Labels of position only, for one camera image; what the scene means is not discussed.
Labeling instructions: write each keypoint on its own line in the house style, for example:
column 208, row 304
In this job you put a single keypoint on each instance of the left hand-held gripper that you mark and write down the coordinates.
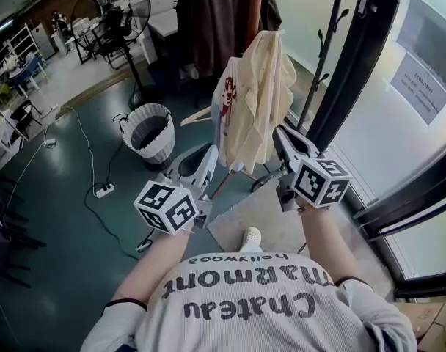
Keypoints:
column 164, row 207

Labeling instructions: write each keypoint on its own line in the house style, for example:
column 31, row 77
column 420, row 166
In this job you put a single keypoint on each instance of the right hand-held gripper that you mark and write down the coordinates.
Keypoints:
column 318, row 183

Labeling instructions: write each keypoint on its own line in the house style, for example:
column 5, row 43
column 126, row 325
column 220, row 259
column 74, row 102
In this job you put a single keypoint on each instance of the cream beige garment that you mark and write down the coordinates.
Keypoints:
column 267, row 105

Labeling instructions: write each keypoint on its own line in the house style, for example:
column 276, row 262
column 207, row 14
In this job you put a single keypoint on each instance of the white garment with red trim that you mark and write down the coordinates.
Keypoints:
column 228, row 94

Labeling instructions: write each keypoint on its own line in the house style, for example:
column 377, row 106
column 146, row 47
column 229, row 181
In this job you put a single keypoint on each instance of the wooden coat rack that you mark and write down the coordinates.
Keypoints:
column 257, row 6

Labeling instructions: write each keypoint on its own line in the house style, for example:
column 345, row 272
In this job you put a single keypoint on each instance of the person's right forearm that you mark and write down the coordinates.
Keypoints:
column 329, row 244

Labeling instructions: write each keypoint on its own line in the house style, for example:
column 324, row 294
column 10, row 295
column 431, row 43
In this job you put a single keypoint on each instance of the person's left forearm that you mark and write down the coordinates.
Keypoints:
column 153, row 266

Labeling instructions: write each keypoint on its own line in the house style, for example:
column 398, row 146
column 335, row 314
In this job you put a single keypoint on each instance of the light wooden hanger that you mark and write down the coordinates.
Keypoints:
column 197, row 117

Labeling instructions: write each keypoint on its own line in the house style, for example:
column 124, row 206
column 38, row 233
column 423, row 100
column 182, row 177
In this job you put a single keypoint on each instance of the white woven laundry basket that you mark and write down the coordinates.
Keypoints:
column 149, row 130

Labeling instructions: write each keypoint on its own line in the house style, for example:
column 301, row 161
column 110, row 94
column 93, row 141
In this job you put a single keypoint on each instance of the beige floor mat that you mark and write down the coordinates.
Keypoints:
column 281, row 226

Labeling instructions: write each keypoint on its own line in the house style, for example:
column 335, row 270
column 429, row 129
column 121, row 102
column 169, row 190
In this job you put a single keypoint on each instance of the person's right white shoe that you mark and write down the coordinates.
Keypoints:
column 251, row 237

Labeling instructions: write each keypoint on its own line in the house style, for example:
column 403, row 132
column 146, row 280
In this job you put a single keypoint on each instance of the white power strip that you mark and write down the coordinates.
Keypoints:
column 105, row 191
column 50, row 109
column 50, row 142

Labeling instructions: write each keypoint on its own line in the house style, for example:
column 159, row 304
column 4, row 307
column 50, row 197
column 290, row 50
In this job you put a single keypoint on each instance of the person's white trousers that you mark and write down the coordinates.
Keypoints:
column 250, row 248

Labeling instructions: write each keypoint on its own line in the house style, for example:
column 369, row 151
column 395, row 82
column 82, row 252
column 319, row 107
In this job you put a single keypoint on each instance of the black metal coat stand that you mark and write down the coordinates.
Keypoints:
column 320, row 42

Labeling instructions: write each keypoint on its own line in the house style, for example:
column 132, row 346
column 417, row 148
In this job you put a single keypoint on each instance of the white paper door notice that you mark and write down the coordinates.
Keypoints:
column 417, row 90

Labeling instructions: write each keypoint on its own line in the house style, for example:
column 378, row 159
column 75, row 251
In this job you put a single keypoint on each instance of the person's cream lettered shirt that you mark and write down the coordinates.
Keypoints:
column 252, row 306

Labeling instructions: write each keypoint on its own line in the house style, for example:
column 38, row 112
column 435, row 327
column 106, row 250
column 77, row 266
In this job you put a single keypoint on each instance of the white cabinet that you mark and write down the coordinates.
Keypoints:
column 160, row 28

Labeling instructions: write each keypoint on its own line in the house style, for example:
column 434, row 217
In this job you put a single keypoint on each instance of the brown printed hoodie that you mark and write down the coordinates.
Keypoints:
column 223, row 24

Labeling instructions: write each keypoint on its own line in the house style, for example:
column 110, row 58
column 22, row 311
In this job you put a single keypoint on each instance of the black office chair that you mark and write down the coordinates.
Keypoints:
column 113, row 20

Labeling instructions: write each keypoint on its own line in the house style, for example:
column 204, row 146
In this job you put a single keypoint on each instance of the black plain chair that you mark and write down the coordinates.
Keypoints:
column 25, row 114

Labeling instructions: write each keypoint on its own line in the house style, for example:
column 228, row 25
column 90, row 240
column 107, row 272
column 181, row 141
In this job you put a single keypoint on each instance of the grey door poster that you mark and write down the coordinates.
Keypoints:
column 428, row 31

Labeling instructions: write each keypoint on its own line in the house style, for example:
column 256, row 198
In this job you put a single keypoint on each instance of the black standing fan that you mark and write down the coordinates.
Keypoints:
column 109, row 13

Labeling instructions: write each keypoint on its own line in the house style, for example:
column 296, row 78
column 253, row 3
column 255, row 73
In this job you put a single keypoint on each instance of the blue covered table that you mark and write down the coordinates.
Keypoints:
column 28, row 70

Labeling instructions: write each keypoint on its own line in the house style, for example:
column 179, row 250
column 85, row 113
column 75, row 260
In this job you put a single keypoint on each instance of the grey refrigerator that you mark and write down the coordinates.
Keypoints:
column 47, row 42

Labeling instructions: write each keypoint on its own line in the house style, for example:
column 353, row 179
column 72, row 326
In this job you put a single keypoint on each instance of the black grey chair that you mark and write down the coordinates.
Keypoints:
column 3, row 226

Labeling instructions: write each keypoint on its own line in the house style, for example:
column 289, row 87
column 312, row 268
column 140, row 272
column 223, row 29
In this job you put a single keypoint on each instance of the brown cardboard box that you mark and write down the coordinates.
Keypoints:
column 428, row 325

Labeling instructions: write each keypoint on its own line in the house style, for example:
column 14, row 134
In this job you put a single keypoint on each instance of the white open shelf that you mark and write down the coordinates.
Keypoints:
column 21, row 39

